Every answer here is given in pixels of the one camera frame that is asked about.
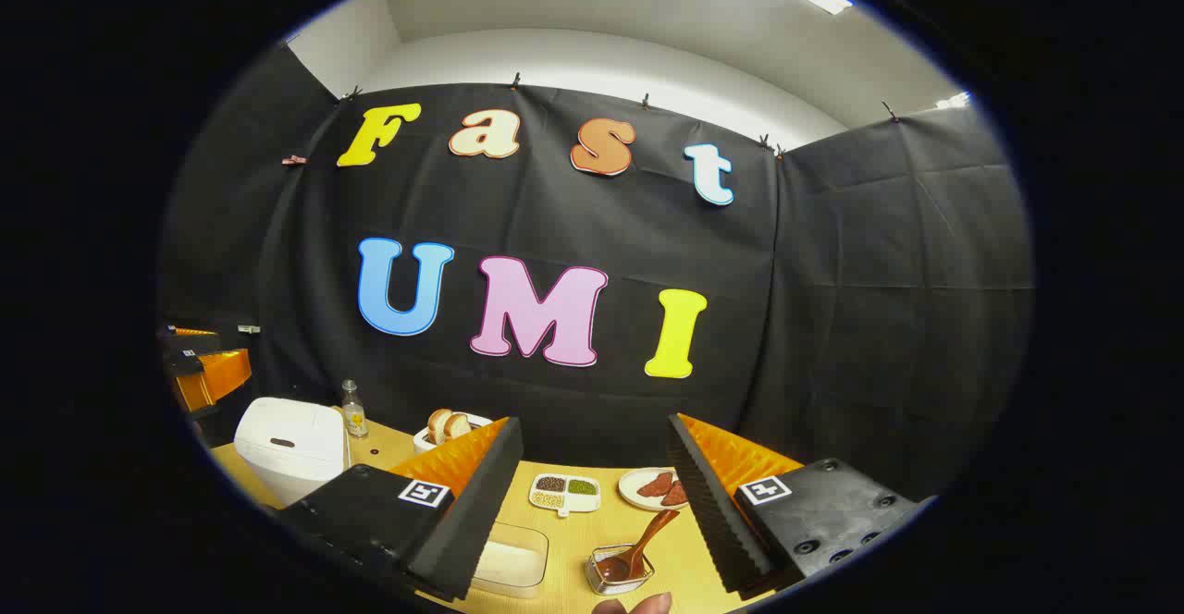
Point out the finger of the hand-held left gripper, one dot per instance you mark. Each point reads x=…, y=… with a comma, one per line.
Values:
x=190, y=331
x=217, y=375

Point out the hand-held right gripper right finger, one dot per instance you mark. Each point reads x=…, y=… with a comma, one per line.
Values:
x=712, y=512

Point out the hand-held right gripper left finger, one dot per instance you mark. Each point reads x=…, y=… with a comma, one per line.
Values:
x=472, y=521

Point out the white rice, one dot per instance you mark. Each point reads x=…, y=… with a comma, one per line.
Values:
x=509, y=563

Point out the brown wooden spoon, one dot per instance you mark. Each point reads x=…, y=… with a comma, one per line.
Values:
x=647, y=540

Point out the white rice cooker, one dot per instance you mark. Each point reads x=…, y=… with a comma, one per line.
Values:
x=287, y=448

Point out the clear chopstick holder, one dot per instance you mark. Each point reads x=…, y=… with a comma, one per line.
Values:
x=597, y=575

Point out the red meat piece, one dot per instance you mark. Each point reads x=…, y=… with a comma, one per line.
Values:
x=675, y=496
x=657, y=485

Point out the clear plastic container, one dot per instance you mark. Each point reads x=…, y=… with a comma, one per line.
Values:
x=529, y=538

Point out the white round plate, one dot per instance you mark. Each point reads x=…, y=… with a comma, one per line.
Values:
x=633, y=490

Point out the white toaster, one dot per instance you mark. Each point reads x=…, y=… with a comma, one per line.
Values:
x=423, y=441

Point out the white divided bean dish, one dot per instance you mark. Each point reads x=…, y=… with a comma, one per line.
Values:
x=565, y=501

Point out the bread slice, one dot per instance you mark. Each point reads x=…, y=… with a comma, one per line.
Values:
x=459, y=425
x=437, y=424

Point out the small glass bottle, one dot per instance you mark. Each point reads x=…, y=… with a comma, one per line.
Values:
x=354, y=415

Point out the black backdrop cloth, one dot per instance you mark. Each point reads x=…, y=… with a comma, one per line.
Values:
x=832, y=318

